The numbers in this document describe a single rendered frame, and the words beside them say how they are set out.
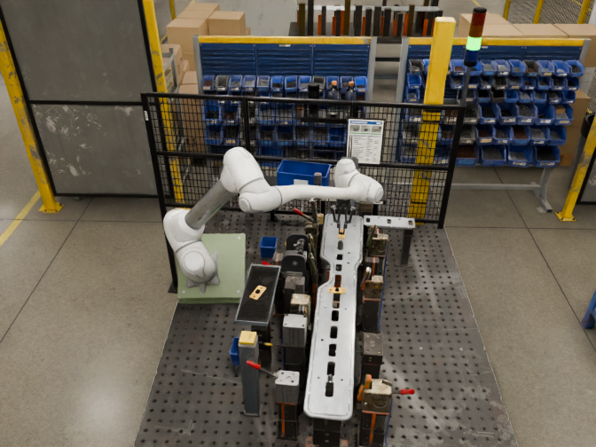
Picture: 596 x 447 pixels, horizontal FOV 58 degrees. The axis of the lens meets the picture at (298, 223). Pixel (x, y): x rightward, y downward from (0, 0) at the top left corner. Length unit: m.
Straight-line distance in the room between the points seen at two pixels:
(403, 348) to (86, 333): 2.25
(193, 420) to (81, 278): 2.26
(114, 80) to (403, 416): 3.34
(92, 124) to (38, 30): 0.80
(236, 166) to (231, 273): 0.79
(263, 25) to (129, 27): 5.00
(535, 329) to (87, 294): 3.25
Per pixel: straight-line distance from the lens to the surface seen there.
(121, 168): 5.01
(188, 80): 5.99
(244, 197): 2.36
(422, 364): 2.76
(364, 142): 3.30
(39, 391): 3.83
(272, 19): 9.21
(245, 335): 2.20
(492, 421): 2.64
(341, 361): 2.32
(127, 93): 4.66
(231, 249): 3.02
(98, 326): 4.09
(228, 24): 7.06
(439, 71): 3.20
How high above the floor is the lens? 2.75
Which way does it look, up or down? 35 degrees down
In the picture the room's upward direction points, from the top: straight up
